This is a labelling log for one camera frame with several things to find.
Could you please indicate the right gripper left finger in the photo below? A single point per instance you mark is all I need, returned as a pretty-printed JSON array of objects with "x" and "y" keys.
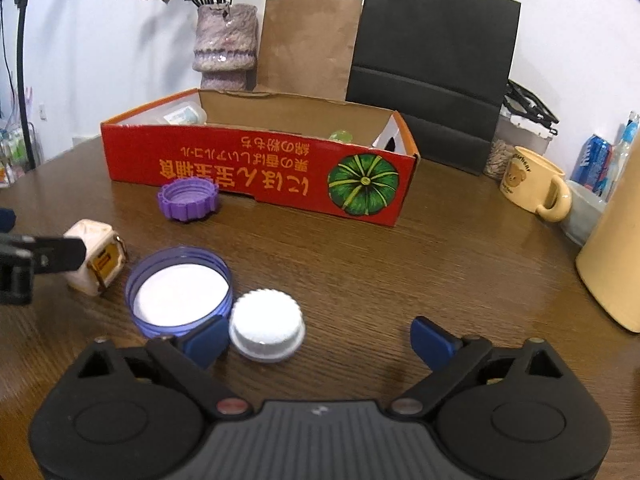
[{"x": 135, "y": 413}]

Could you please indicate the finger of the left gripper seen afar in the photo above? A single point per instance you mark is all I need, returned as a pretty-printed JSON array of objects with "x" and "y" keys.
[{"x": 23, "y": 257}]

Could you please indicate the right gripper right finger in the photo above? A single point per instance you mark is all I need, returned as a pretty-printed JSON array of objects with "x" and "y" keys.
[{"x": 503, "y": 413}]

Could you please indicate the small white ribbed cap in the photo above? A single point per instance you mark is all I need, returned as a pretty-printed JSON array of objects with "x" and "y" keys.
[{"x": 266, "y": 325}]

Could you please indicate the purple toothed plastic cap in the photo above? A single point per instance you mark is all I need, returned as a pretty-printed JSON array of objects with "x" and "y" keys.
[{"x": 188, "y": 199}]

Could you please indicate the translucent plastic container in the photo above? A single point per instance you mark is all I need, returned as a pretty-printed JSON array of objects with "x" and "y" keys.
[{"x": 186, "y": 113}]

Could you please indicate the yellow thermos jug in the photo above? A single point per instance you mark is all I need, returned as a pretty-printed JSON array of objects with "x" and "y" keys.
[{"x": 609, "y": 262}]

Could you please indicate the grey ceramic cup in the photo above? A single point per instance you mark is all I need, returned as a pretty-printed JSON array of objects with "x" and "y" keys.
[{"x": 585, "y": 212}]

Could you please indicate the yellow bear mug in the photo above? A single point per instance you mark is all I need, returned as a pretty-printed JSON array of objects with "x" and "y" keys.
[{"x": 536, "y": 185}]

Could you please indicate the blue soda can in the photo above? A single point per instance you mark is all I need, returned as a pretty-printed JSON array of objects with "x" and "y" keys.
[{"x": 592, "y": 164}]

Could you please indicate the black light stand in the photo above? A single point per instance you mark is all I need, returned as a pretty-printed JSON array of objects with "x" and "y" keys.
[{"x": 20, "y": 79}]

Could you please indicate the clear glass bottle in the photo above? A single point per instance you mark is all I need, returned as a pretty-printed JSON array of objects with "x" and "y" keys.
[{"x": 620, "y": 155}]

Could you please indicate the mottled purple ceramic vase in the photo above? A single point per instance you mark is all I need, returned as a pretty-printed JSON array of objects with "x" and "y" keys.
[{"x": 225, "y": 49}]

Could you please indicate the clear jar with black clip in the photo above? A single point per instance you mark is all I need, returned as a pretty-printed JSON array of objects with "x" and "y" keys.
[{"x": 525, "y": 121}]

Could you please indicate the red cardboard box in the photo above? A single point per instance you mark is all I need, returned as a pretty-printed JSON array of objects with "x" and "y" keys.
[{"x": 275, "y": 148}]

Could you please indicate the brown paper bag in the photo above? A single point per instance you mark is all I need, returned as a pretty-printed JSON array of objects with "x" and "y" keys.
[{"x": 307, "y": 47}]

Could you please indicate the black paper bag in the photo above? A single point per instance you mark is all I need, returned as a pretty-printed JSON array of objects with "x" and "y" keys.
[{"x": 443, "y": 65}]

